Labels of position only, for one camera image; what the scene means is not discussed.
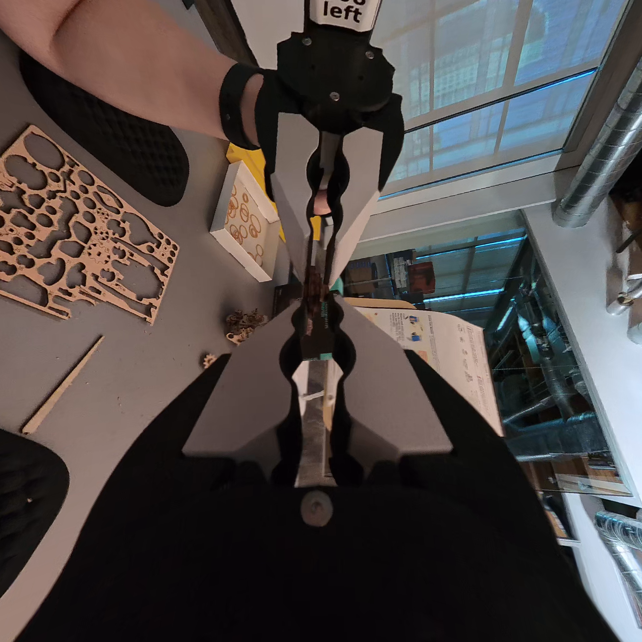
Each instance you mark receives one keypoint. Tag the dark wooden gear stack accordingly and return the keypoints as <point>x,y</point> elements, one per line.
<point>315,286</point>

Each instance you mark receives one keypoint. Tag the silver insulated pipes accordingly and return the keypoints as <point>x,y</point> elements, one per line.
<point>627,301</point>

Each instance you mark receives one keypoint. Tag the printed instruction sheet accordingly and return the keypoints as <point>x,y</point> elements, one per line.
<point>451,361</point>

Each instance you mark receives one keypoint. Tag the small loose wooden gear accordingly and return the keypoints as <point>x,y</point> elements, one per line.
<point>209,360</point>

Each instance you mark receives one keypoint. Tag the black model kit box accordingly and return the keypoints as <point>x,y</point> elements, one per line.
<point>316,346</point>

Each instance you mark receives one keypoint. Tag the silver spiral air duct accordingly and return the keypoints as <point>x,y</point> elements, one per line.
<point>622,546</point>
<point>602,160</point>

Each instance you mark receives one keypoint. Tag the brown cardboard board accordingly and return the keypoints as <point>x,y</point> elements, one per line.
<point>381,302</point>

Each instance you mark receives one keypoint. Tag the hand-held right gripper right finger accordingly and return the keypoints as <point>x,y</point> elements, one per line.
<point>391,396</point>

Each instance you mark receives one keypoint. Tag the small wooden model assembly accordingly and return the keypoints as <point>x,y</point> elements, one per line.
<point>243,323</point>

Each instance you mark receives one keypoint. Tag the laser-cut wooden parts sheet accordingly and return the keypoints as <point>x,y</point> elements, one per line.
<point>103,234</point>

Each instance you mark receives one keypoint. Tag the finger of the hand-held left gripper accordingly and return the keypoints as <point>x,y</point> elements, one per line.
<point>291,175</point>
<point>358,180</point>

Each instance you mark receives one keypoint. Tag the yellow plastic bin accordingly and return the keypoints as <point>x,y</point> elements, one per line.
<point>245,155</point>

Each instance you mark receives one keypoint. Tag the person's left hand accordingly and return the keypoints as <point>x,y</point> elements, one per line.
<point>322,200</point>

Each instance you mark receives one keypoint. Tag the thin wooden stick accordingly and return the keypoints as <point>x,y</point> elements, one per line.
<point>62,386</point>

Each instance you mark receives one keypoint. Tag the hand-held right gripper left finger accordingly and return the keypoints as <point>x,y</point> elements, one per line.
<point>245,391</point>

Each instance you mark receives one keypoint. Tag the person's left forearm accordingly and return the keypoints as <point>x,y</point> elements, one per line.
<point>125,60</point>

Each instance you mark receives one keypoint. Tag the large window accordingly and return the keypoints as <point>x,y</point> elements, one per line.
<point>476,75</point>

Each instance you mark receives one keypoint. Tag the white box with rings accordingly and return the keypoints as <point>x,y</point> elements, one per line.
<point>245,220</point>

